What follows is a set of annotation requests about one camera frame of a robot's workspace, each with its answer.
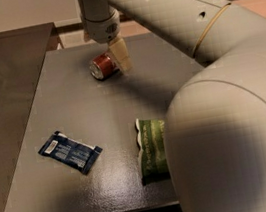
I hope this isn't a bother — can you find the red coke can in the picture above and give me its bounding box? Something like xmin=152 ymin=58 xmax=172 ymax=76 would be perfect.
xmin=89 ymin=53 xmax=118 ymax=81

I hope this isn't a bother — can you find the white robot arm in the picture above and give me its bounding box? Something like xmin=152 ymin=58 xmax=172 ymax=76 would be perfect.
xmin=79 ymin=0 xmax=266 ymax=212

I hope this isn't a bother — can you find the green jalapeno chips bag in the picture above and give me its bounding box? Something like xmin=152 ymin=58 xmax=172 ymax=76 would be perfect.
xmin=135 ymin=119 xmax=169 ymax=178

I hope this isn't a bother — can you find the blue snack packet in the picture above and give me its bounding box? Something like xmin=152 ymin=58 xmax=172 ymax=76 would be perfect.
xmin=38 ymin=131 xmax=102 ymax=175

